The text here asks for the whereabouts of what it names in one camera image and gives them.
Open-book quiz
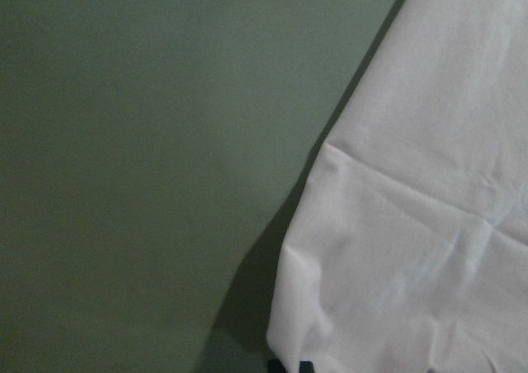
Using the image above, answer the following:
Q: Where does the pink Snoopy t-shirt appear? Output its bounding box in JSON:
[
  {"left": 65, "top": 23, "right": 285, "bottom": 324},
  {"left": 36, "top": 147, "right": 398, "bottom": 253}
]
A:
[{"left": 267, "top": 0, "right": 527, "bottom": 372}]

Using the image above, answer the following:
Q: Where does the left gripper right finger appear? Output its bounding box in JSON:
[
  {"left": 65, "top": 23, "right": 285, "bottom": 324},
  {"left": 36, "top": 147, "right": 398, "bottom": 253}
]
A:
[{"left": 299, "top": 361, "right": 314, "bottom": 373}]

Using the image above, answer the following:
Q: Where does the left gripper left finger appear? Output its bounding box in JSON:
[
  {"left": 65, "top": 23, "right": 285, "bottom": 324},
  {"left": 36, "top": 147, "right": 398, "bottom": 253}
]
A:
[{"left": 267, "top": 358, "right": 287, "bottom": 373}]

